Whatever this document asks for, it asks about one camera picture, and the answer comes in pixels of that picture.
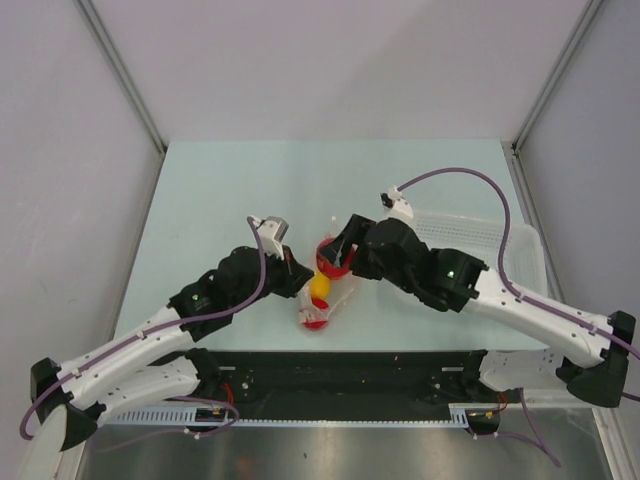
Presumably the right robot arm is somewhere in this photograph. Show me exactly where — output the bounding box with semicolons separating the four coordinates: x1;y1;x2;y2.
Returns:
316;215;635;408

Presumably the clear polka dot zip bag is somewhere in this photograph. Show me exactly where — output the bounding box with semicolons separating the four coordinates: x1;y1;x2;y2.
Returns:
297;216;360;332

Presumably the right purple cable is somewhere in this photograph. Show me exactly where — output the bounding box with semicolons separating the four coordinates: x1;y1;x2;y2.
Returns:
399;167;640;469

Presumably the right aluminium side rail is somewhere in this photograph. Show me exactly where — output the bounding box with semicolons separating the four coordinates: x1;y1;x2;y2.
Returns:
501;142;566;303

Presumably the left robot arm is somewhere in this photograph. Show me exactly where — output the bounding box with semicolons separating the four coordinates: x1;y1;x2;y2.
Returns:
31;247;314;451

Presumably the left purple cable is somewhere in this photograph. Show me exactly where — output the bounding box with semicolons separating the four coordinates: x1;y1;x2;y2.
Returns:
19;217;271;441

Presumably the aluminium frame post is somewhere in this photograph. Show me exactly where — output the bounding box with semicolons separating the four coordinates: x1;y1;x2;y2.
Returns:
72;0;168;158
510;0;608;153

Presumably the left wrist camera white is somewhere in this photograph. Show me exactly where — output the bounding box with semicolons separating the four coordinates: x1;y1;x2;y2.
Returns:
249;215;289;260

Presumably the left aluminium frame post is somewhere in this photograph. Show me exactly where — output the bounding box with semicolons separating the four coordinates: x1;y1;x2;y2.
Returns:
72;0;168;158

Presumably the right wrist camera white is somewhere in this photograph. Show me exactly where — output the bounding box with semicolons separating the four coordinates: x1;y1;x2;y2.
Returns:
380;186;414;224

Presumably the right aluminium frame post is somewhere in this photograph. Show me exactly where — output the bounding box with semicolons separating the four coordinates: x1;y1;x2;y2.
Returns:
510;0;608;153

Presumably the purple cable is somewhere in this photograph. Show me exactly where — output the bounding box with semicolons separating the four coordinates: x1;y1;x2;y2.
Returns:
399;167;640;469
19;217;271;441

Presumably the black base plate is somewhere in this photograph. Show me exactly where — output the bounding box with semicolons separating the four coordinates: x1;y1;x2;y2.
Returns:
102;349;586;422

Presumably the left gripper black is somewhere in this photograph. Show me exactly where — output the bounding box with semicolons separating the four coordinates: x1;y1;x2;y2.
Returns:
231;243;313;313

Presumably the yellow fake fruit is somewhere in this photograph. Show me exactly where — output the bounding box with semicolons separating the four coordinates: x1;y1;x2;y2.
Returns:
309;271;331;300

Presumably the white perforated plastic basket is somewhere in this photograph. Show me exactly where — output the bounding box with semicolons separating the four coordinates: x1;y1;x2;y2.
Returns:
414;210;548;296

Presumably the white slotted cable duct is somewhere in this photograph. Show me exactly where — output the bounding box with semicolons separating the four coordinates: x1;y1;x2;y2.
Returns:
104;405;500;432

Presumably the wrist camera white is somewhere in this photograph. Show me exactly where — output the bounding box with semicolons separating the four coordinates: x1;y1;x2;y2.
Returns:
380;186;414;224
249;215;289;260

